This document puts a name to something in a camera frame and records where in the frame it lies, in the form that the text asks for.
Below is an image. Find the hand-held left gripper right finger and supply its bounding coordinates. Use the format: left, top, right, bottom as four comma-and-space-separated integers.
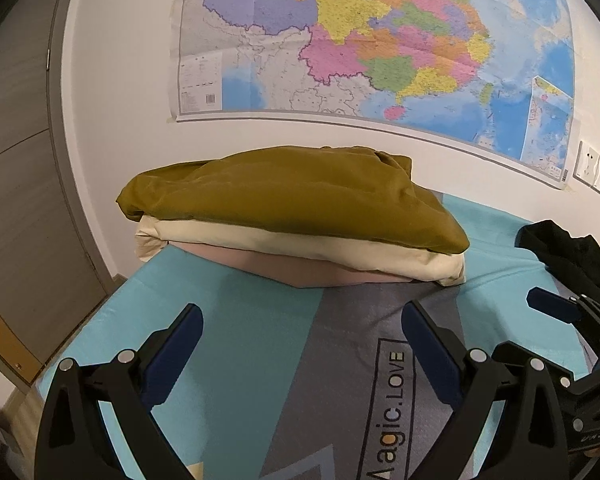
401, 300, 568, 480

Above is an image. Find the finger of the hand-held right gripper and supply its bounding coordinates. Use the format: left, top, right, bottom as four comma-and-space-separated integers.
526, 286, 600, 356
492, 341, 600, 396

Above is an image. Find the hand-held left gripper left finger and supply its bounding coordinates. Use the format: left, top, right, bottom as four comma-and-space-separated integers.
35, 303, 204, 480

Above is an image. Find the olive brown jacket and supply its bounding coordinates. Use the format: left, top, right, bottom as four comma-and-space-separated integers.
116, 145, 471, 256

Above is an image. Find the black garment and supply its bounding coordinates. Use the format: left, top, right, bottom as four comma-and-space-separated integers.
515, 220, 600, 311

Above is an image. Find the teal grey printed bedsheet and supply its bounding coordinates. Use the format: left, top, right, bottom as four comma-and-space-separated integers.
35, 190, 600, 480

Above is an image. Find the pink garment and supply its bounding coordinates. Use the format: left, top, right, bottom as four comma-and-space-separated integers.
167, 240, 411, 288

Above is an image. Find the cream garment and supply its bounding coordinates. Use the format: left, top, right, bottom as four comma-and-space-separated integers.
134, 215, 466, 287

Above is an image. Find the grey door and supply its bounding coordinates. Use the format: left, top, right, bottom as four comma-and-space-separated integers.
0, 0, 118, 396

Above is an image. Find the colourful wall map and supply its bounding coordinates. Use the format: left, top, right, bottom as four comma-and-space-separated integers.
167, 0, 576, 191

